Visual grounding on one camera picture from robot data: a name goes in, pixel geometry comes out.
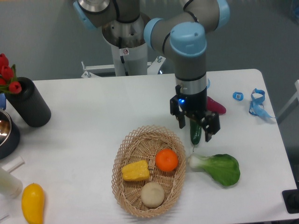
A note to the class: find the woven wicker basket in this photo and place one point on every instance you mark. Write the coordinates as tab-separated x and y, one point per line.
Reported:
143	144

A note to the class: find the black device at table edge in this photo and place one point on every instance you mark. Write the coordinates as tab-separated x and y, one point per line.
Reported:
291	200

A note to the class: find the white plastic bottle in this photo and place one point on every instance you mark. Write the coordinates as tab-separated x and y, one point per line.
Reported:
10	186

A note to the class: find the yellow bell pepper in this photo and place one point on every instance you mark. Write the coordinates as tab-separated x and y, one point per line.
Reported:
137	171

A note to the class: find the small blue tape roll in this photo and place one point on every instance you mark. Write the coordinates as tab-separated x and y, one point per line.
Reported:
238	96

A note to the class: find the magenta sweet potato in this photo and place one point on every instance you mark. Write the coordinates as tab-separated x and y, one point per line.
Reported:
214	106

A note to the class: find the curved blue tape strip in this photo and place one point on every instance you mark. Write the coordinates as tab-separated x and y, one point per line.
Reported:
208	83

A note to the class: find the orange fruit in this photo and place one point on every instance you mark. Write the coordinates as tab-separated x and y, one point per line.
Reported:
166	160

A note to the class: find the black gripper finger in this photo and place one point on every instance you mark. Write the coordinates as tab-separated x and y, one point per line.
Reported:
180	116
211	124

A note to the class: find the red tulip bouquet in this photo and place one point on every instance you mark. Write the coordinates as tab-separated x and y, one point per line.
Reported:
8	79

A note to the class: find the yellow mango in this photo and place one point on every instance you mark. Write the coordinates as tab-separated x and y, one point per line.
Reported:
32	203

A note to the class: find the beige round bun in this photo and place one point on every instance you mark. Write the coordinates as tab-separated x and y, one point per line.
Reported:
152	194

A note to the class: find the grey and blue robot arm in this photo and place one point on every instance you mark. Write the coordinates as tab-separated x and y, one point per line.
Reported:
181	39

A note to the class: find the black cylindrical vase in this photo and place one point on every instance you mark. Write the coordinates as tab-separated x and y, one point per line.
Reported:
30	104

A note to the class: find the dark metal bowl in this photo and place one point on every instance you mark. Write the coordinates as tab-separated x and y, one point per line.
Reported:
9	135

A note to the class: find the green bok choy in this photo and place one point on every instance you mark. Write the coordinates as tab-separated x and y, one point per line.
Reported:
223	168

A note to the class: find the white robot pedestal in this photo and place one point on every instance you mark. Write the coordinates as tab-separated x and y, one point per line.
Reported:
129	51

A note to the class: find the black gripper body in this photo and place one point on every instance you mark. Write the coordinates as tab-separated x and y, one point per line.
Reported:
192	105

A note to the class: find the dark green cucumber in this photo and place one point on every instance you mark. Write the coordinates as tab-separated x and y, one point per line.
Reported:
195	132

